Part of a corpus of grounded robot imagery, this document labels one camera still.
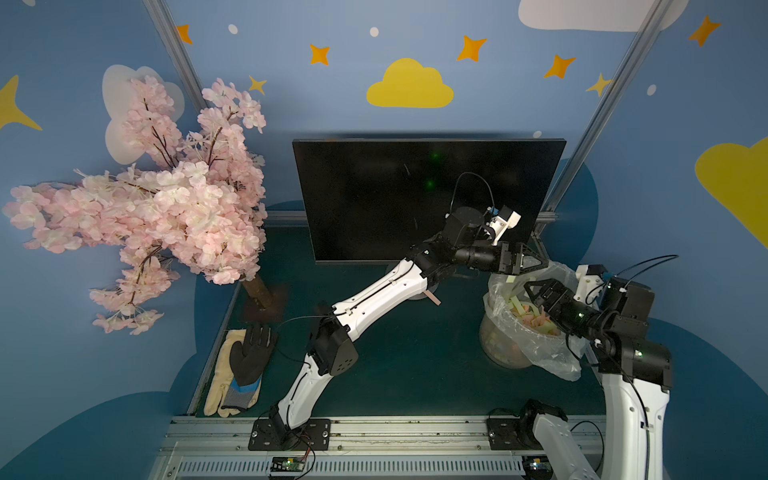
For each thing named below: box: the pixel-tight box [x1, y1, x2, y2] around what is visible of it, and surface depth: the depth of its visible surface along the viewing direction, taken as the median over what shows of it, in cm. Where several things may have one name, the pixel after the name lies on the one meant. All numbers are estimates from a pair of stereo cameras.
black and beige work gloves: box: [204, 323, 277, 418], surface depth 84 cm
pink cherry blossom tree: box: [4, 76, 267, 335], surface depth 59 cm
